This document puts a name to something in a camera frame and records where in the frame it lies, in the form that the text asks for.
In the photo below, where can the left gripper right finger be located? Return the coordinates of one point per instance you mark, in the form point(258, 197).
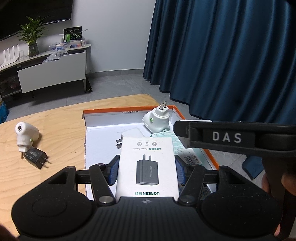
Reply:
point(190, 180)

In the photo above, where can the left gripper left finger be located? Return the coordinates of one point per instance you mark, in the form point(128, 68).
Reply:
point(102, 176)

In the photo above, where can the white charger box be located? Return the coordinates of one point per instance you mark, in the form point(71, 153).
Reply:
point(147, 168)

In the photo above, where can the black Ugreen charger plug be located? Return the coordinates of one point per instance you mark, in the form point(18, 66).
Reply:
point(36, 157)

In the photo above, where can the white mosquito repellent heater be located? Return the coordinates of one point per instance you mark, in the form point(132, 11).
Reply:
point(26, 135)

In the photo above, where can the person right hand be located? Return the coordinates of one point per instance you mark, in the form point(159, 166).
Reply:
point(278, 184)

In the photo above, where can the teal white carton box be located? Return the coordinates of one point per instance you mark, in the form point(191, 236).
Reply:
point(187, 155)

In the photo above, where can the orange white box tray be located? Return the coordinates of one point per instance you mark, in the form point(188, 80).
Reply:
point(104, 127)

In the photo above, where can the white charger in tray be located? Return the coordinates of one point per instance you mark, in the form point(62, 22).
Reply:
point(132, 133)

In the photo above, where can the white heater in tray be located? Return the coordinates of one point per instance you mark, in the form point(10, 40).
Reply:
point(157, 120)

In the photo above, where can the blue curtain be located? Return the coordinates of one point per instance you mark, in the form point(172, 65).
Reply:
point(227, 60)

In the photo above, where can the white TV cabinet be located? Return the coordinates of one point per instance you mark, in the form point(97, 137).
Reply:
point(31, 73)

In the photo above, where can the blue plastic bag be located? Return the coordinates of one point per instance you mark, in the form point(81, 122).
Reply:
point(3, 112)

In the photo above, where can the clear boxes on cabinet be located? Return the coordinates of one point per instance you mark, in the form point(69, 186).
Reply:
point(67, 45)

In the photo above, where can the black green product box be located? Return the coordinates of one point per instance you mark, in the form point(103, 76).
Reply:
point(72, 34)

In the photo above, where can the white router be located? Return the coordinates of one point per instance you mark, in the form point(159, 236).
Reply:
point(11, 55)

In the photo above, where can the potted green plant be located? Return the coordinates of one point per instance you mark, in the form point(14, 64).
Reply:
point(31, 32)

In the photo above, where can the black wall television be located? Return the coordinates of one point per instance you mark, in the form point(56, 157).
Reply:
point(16, 13)

